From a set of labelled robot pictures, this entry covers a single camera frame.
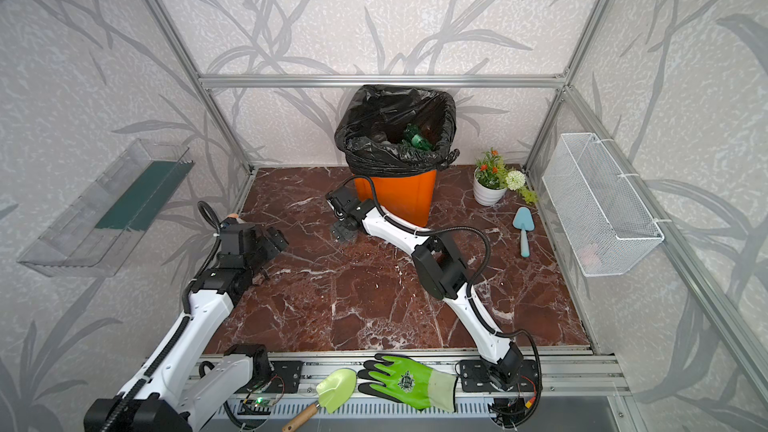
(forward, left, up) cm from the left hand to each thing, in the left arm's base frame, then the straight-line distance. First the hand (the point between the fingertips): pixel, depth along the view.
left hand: (275, 230), depth 83 cm
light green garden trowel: (-36, -19, -15) cm, 44 cm away
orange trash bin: (+11, -37, +1) cm, 38 cm away
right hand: (+13, -18, -10) cm, 24 cm away
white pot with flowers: (+24, -66, -3) cm, 70 cm away
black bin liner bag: (+35, -30, +7) cm, 47 cm away
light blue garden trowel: (+15, -79, -16) cm, 82 cm away
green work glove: (-35, -38, -14) cm, 53 cm away
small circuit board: (-39, -1, -17) cm, 43 cm away
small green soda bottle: (+32, -38, +9) cm, 51 cm away
